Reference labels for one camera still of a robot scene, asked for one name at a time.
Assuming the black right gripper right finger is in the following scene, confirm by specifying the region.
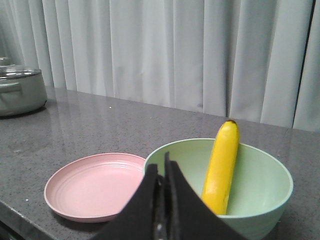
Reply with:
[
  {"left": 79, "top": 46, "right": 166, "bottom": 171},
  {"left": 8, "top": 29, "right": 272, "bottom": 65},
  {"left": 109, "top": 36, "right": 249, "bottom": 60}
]
[{"left": 164, "top": 152, "right": 245, "bottom": 240}]

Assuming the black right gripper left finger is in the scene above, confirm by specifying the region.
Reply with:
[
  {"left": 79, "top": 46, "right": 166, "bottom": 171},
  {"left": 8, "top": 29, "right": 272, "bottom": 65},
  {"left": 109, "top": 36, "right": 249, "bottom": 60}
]
[{"left": 92, "top": 164, "right": 158, "bottom": 240}]

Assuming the yellow banana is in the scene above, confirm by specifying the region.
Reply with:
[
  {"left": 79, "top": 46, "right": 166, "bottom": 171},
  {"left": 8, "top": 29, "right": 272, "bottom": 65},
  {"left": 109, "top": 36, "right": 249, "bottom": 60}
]
[{"left": 200, "top": 120, "right": 240, "bottom": 215}]

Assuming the pink plate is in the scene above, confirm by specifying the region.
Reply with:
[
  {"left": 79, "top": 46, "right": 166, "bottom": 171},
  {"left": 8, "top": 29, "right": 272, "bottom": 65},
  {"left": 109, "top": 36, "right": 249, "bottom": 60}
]
[{"left": 43, "top": 152, "right": 145, "bottom": 223}]

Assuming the green bowl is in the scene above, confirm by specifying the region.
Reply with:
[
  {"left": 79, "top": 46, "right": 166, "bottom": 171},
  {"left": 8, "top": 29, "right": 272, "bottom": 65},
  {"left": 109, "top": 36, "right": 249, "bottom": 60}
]
[{"left": 143, "top": 138, "right": 294, "bottom": 240}]

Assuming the white curtain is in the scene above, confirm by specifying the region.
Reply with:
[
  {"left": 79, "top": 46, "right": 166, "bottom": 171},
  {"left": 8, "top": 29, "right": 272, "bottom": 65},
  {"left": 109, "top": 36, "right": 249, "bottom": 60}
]
[{"left": 0, "top": 0, "right": 320, "bottom": 132}]

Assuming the grey pot with lid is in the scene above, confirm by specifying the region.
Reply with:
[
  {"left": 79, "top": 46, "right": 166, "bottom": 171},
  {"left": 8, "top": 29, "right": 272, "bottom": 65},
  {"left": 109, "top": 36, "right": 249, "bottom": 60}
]
[{"left": 0, "top": 56, "right": 48, "bottom": 117}]

